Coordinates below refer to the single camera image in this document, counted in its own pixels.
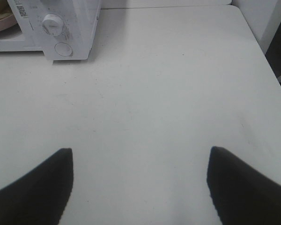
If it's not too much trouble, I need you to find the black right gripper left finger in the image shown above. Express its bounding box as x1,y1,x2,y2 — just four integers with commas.
0,148,73,225

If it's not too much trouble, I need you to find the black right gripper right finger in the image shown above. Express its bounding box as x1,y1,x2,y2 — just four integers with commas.
207,146,281,225

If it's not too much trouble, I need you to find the round door release button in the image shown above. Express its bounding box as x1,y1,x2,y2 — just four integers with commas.
55,43,73,57

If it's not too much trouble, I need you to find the pink round plate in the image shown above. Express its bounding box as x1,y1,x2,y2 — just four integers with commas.
0,14,17,32

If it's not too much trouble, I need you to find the white microwave oven body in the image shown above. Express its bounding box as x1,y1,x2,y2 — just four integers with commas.
0,0,102,60

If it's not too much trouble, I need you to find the lower white timer knob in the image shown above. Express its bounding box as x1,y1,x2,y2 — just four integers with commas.
42,14,64,37

